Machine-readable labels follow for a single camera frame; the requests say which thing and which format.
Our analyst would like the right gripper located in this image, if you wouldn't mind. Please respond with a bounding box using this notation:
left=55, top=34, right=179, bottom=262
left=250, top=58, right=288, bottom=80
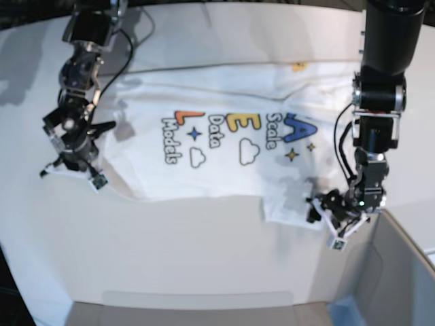
left=39, top=120, right=116, bottom=180

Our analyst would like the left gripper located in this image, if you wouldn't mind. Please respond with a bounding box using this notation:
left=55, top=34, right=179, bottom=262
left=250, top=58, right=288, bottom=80
left=305, top=189, right=370, bottom=241

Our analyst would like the white printed t-shirt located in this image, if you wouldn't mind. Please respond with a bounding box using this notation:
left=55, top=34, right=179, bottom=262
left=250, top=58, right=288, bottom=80
left=99, top=61, right=358, bottom=228

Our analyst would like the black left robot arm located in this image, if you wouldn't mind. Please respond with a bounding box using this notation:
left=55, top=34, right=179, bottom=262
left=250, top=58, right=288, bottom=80
left=307, top=1, right=427, bottom=251

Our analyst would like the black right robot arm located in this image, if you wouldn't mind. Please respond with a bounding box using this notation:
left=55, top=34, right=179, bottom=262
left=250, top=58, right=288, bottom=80
left=39, top=1, right=128, bottom=183

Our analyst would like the grey partition panel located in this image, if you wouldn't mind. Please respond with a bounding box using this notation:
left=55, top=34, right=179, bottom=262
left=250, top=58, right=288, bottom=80
left=309, top=211, right=434, bottom=325

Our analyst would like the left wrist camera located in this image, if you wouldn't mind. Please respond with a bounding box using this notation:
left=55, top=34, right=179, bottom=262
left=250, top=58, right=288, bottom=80
left=328, top=237, right=347, bottom=251

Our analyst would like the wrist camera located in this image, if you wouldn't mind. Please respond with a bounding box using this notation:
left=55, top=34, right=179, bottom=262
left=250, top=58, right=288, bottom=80
left=328, top=237, right=347, bottom=251
left=90, top=174, right=108, bottom=192

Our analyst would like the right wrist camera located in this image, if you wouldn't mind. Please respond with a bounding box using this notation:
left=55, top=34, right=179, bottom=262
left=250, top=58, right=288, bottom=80
left=90, top=174, right=108, bottom=192

